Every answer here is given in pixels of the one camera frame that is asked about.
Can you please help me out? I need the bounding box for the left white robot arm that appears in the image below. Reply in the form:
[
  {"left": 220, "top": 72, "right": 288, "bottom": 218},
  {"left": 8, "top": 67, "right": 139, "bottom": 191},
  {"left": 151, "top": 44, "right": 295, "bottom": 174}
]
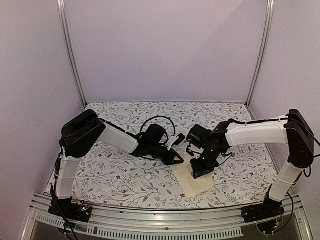
[{"left": 53, "top": 109, "right": 185, "bottom": 217}]

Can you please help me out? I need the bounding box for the white glue stick cap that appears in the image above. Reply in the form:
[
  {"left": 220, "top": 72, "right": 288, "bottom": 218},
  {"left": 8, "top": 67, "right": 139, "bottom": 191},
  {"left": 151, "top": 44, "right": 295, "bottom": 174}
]
[{"left": 143, "top": 174, "right": 152, "bottom": 181}]

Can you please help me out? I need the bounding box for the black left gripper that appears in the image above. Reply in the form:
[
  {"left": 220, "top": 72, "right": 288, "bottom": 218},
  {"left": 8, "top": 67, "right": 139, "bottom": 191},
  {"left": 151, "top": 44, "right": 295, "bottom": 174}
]
[{"left": 148, "top": 142, "right": 184, "bottom": 166}]

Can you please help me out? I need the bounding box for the cream envelope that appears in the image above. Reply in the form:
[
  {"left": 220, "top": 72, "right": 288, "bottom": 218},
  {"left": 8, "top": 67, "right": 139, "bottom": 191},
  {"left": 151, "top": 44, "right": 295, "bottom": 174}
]
[{"left": 171, "top": 152, "right": 214, "bottom": 198}]

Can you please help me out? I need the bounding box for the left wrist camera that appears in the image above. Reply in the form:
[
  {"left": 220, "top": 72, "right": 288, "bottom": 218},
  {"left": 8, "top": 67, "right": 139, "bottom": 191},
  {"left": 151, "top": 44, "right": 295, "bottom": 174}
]
[{"left": 166, "top": 133, "right": 186, "bottom": 151}]

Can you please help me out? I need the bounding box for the aluminium frame post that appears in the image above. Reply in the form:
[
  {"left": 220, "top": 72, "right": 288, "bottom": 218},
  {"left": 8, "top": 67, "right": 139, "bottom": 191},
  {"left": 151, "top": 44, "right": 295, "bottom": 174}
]
[
  {"left": 56, "top": 0, "right": 88, "bottom": 107},
  {"left": 245, "top": 0, "right": 275, "bottom": 108}
]

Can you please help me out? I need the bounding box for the floral patterned table mat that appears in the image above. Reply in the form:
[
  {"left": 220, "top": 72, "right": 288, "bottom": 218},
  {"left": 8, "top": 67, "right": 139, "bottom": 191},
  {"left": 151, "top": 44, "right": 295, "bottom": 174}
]
[{"left": 72, "top": 102, "right": 277, "bottom": 209}]

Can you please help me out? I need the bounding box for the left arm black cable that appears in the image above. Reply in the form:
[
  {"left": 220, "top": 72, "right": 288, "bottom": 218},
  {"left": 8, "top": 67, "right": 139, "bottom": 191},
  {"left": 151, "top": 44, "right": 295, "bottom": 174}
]
[{"left": 138, "top": 115, "right": 177, "bottom": 141}]

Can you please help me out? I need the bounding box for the right aluminium frame post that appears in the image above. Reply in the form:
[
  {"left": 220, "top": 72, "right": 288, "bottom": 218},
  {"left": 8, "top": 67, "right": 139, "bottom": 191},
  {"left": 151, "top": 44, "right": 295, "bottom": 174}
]
[{"left": 245, "top": 0, "right": 275, "bottom": 108}]

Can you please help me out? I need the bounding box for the left aluminium frame post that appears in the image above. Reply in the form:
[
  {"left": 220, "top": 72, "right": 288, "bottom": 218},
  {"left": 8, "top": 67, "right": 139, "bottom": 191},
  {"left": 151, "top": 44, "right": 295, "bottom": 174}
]
[{"left": 56, "top": 0, "right": 88, "bottom": 107}]

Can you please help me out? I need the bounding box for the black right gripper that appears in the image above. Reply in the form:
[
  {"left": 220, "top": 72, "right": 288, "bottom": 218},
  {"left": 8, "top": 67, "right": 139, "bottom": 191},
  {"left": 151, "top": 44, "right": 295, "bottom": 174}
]
[{"left": 190, "top": 147, "right": 222, "bottom": 179}]

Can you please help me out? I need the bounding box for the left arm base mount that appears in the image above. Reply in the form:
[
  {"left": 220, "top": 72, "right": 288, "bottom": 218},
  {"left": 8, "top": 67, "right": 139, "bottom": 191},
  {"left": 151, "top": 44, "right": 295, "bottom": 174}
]
[{"left": 48, "top": 185, "right": 92, "bottom": 223}]

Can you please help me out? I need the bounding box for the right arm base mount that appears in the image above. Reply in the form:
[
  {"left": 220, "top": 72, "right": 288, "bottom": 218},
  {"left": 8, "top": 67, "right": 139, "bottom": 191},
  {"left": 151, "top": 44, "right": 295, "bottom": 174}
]
[{"left": 241, "top": 197, "right": 285, "bottom": 223}]

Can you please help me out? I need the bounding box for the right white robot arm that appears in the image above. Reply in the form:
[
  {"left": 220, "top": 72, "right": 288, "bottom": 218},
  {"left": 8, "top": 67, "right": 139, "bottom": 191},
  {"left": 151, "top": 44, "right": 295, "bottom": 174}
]
[{"left": 186, "top": 109, "right": 318, "bottom": 218}]

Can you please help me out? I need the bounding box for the front aluminium rail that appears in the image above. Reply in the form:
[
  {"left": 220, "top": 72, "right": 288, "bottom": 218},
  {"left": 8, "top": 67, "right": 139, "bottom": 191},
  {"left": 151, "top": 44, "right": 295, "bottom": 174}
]
[{"left": 21, "top": 193, "right": 315, "bottom": 240}]

